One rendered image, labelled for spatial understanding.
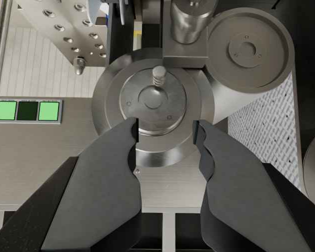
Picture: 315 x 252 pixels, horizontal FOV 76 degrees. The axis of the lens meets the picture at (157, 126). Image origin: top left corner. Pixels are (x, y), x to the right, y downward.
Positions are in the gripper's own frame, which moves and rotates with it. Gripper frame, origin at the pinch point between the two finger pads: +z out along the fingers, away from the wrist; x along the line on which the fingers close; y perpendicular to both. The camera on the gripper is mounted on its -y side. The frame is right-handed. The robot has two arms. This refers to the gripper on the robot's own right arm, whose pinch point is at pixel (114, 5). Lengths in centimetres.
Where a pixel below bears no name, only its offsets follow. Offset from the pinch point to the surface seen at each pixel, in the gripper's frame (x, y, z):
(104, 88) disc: 0.2, 14.0, -3.2
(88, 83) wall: -63, -52, 168
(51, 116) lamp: -22.9, 10.8, 29.3
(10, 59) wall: -140, -74, 163
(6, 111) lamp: -35.8, 9.7, 29.3
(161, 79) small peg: 6.9, 14.6, -7.6
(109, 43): 0.1, 7.4, -2.0
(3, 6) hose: -55, -37, 45
